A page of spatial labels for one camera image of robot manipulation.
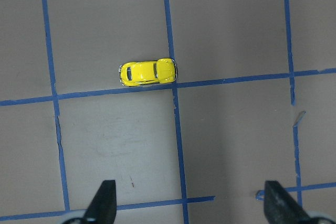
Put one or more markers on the yellow toy beetle car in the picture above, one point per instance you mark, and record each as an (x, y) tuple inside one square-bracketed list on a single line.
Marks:
[(134, 74)]

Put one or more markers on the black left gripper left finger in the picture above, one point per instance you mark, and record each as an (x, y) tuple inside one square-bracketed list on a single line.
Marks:
[(103, 207)]

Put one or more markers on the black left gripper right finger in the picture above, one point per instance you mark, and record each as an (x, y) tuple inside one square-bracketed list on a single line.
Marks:
[(280, 207)]

